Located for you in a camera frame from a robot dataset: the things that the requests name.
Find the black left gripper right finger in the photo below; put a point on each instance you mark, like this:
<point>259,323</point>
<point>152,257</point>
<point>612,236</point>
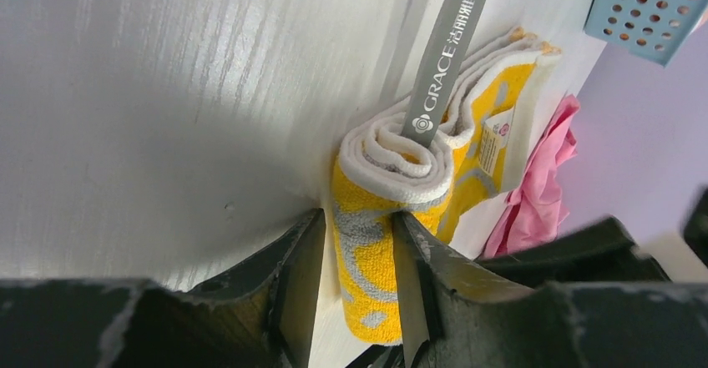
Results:
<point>455,313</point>

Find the yellow towel with grey pattern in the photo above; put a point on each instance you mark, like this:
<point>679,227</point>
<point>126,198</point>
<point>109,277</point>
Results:
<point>460,137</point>

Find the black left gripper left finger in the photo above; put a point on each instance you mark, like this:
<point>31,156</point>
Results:
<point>258,313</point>

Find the blue perforated plastic basket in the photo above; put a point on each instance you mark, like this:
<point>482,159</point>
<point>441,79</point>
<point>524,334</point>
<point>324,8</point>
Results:
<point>653,30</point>

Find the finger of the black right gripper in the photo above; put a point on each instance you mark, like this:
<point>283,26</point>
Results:
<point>600,252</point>

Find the crumpled pink cloth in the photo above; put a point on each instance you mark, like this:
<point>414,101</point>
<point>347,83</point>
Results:
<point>535,210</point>

